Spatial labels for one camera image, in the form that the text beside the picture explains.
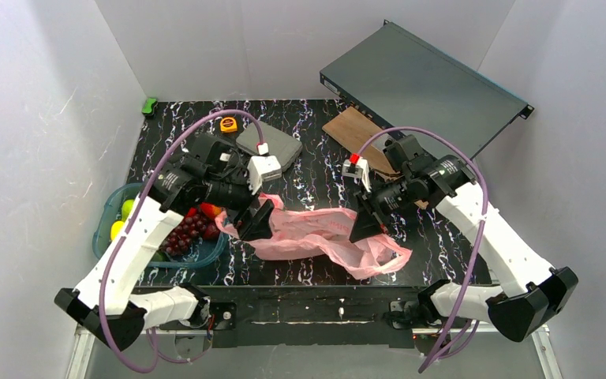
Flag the blue plastic fruit container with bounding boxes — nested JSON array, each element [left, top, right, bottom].
[[92, 182, 229, 270]]

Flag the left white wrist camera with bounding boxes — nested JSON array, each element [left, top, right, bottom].
[[248, 142, 282, 195]]

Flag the green fake apple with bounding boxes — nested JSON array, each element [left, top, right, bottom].
[[120, 199, 134, 222]]

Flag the pink plastic bag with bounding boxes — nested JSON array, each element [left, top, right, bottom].
[[215, 193, 413, 281]]

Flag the purple fake grapes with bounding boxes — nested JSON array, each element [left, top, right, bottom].
[[159, 209, 211, 257]]

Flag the purple cable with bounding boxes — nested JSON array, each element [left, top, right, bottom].
[[353, 126, 491, 374], [98, 109, 267, 374]]

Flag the orange tape measure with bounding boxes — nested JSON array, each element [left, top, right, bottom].
[[219, 117, 238, 133]]

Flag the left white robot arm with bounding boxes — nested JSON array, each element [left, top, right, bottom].
[[54, 134, 282, 352]]

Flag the grey plastic case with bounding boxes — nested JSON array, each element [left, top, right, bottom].
[[236, 122, 302, 172]]

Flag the yellow fake lemon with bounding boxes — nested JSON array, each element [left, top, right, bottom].
[[110, 220, 125, 242]]

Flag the dark rack network switch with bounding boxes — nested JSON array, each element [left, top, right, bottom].
[[320, 21, 534, 159]]

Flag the wooden board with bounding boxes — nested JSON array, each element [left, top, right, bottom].
[[322, 107, 403, 192]]

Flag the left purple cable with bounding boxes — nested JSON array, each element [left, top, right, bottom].
[[98, 109, 267, 374]]

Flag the red orange fake mango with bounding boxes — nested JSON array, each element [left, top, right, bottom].
[[198, 203, 223, 220]]

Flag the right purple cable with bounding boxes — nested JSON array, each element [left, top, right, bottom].
[[353, 126, 491, 374]]

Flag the green small object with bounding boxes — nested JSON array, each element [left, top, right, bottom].
[[141, 98, 158, 117]]

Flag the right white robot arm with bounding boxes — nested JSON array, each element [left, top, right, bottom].
[[349, 135, 578, 342]]

